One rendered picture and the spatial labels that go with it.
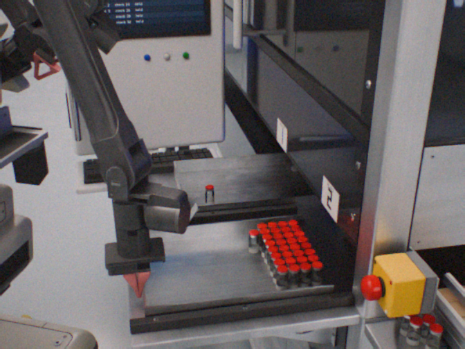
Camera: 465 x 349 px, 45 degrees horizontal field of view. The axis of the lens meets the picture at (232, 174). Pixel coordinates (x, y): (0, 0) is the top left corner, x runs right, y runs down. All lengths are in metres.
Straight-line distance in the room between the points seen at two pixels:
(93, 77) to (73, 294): 1.81
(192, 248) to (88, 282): 1.50
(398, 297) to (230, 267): 0.37
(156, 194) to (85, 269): 1.86
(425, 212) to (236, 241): 0.44
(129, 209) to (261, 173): 0.66
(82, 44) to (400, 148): 0.50
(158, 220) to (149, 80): 0.94
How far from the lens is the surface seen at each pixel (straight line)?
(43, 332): 2.01
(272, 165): 1.58
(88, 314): 2.49
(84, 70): 0.89
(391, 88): 0.85
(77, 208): 3.28
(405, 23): 0.83
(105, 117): 0.90
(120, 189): 0.91
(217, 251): 1.20
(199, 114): 1.87
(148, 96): 1.82
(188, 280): 1.12
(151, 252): 1.00
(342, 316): 1.05
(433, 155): 0.93
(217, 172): 1.53
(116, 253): 1.01
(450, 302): 1.05
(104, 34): 1.40
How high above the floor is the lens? 1.54
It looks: 26 degrees down
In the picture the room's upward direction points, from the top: straight up
